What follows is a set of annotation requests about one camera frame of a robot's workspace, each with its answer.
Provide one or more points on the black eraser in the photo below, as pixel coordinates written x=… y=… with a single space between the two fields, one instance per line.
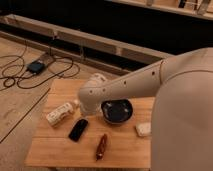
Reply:
x=78 y=129

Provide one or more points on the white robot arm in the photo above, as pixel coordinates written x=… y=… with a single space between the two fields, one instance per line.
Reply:
x=182 y=114

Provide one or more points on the white sponge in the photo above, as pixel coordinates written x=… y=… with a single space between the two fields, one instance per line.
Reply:
x=143 y=129

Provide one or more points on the black bowl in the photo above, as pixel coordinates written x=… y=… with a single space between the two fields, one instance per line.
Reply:
x=117 y=111

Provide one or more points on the wooden table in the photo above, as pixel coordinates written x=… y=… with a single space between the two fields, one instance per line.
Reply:
x=51 y=147

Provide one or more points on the white plastic bottle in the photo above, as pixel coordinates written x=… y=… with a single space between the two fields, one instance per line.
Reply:
x=59 y=113

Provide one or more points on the red brown snack wrapper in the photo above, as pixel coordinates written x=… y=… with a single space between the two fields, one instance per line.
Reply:
x=101 y=147

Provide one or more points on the blue power adapter box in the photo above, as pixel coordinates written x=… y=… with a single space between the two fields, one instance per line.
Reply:
x=36 y=67

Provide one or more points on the long wooden beam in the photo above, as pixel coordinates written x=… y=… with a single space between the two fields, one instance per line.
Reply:
x=100 y=52

